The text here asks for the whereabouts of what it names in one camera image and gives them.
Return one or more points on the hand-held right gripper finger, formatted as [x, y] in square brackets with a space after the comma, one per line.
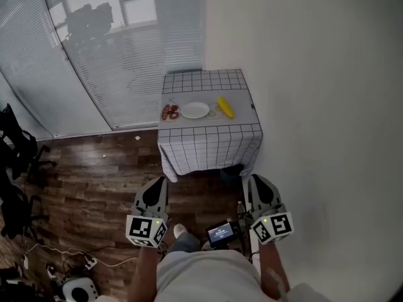
[252, 197]
[274, 197]

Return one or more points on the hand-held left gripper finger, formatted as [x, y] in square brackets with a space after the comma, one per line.
[163, 201]
[140, 200]

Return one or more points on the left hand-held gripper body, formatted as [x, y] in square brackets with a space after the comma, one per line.
[146, 228]

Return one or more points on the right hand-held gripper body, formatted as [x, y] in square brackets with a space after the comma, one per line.
[272, 228]

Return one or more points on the yellow corn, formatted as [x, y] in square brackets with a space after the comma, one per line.
[225, 107]

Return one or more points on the white plate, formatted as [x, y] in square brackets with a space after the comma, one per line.
[195, 110]

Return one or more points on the white forearm bandage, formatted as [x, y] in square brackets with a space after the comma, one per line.
[276, 280]

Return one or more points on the person's left forearm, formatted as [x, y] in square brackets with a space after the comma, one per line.
[143, 272]

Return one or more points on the person's right forearm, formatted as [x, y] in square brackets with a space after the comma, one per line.
[270, 260]

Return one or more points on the clear water bottle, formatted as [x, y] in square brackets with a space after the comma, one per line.
[240, 209]

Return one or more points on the person's white shoe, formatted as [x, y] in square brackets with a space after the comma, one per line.
[180, 230]

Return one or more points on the person's jeans leg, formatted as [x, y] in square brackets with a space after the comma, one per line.
[185, 242]

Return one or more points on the black chest screen device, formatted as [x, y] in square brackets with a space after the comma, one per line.
[220, 234]

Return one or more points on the white power strip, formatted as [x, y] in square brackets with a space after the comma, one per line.
[90, 263]

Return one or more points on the white grid tablecloth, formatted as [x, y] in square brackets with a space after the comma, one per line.
[204, 143]

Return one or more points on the person's white shirt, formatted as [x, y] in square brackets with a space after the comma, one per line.
[204, 278]

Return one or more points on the white round floor device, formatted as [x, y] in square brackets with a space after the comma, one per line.
[78, 289]

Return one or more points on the black office chair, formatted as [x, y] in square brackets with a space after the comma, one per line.
[15, 143]
[14, 212]

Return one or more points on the glass partition with blinds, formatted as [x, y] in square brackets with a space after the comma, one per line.
[94, 58]

